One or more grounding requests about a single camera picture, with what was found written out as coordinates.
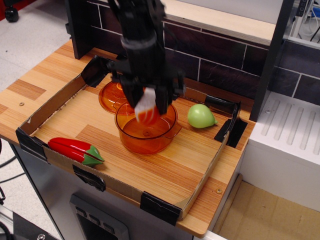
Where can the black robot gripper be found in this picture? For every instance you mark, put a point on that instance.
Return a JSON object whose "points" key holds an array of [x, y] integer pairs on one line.
{"points": [[146, 66]]}

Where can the salmon sushi toy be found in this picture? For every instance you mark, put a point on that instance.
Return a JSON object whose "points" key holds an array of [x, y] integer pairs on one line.
{"points": [[146, 111]]}

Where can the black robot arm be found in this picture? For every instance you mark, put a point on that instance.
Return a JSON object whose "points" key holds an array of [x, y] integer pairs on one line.
{"points": [[140, 19]]}

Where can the orange transparent pot lid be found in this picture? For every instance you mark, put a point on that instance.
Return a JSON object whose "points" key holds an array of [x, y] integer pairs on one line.
{"points": [[112, 99]]}

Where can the orange transparent pot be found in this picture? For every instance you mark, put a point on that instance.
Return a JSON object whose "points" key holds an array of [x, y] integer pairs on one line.
{"points": [[145, 139]]}

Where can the cardboard fence with black tape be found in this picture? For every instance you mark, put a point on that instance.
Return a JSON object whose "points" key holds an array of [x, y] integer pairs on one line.
{"points": [[182, 184]]}

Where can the green toy pear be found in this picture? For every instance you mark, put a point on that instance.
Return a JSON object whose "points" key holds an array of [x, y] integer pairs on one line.
{"points": [[200, 116]]}

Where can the red toy chili pepper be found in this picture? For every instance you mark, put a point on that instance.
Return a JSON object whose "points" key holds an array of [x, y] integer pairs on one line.
{"points": [[80, 151]]}

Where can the toy oven control panel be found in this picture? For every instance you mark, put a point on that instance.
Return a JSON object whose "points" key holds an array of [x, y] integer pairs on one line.
{"points": [[96, 224]]}

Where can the white toy sink drainer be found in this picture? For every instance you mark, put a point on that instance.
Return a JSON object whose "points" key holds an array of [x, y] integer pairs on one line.
{"points": [[282, 156]]}

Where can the black caster wheel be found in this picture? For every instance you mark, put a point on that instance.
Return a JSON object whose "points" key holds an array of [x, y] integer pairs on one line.
{"points": [[11, 14]]}

